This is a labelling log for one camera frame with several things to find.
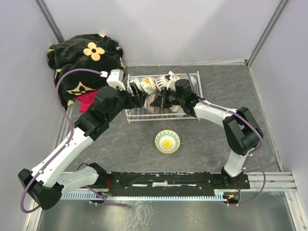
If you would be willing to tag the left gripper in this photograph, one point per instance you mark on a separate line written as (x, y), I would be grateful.
(134, 101)

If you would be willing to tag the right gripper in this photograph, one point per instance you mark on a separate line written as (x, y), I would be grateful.
(160, 101)

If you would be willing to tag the white wire dish rack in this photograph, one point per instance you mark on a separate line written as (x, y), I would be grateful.
(142, 114)

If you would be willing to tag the red patterned bowl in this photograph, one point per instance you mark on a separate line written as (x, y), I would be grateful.
(135, 80)

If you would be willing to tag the purple striped bowl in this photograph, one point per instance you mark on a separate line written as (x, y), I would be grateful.
(176, 109)

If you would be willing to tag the grey geometric patterned bowl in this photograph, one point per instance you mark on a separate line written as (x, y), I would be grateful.
(193, 83)

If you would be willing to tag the yellow teal sun bowl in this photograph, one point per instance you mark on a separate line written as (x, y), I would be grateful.
(167, 141)

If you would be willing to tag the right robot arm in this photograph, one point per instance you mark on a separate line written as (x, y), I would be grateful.
(241, 129)

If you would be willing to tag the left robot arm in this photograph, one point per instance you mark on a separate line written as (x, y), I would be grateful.
(45, 182)

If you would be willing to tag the red cloth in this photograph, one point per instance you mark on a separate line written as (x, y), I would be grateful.
(86, 100)

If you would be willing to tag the black floral fleece blanket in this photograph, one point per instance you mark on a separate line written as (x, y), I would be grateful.
(88, 51)

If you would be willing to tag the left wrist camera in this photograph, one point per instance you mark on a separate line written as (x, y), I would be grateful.
(114, 79)

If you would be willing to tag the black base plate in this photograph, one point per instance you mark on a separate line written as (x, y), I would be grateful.
(161, 184)

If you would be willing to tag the aluminium frame rail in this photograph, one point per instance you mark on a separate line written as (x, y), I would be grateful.
(266, 182)

